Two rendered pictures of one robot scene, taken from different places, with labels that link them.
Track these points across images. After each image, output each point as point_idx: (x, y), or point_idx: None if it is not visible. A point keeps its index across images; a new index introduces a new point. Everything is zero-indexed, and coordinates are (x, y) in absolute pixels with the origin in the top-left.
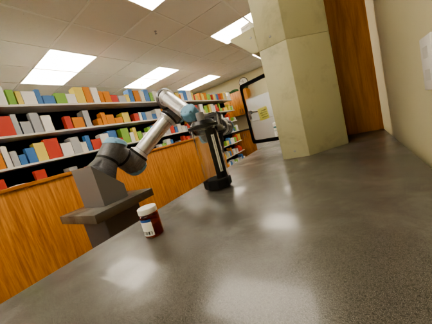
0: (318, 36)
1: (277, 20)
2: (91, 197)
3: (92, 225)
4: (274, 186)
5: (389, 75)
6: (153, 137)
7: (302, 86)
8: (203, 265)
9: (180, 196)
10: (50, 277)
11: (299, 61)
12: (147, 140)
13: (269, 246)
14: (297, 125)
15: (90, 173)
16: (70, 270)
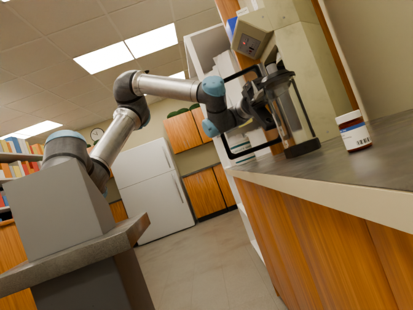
0: (316, 26)
1: (289, 4)
2: (62, 226)
3: (70, 286)
4: (383, 127)
5: (367, 68)
6: (117, 142)
7: (320, 66)
8: None
9: (265, 172)
10: (337, 175)
11: (313, 43)
12: (110, 145)
13: None
14: (325, 103)
15: (74, 172)
16: (350, 167)
